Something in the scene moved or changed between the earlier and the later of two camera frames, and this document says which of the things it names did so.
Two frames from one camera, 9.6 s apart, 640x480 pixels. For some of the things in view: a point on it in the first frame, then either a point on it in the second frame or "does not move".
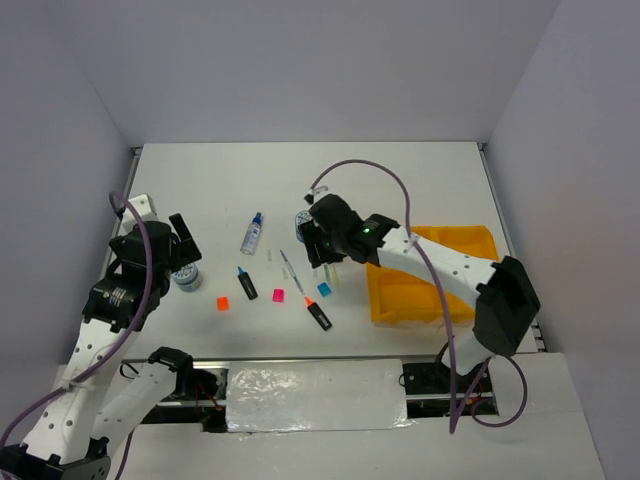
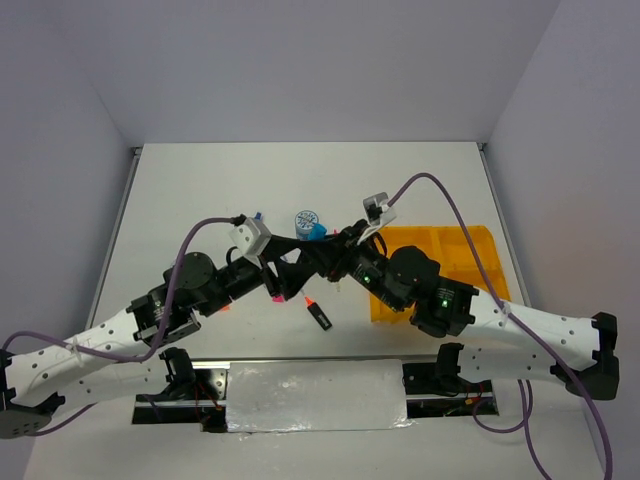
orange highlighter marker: [317, 313] does not move
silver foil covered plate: [338, 395] does not move
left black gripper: [189, 248] to [291, 275]
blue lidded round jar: [302, 217] does not move
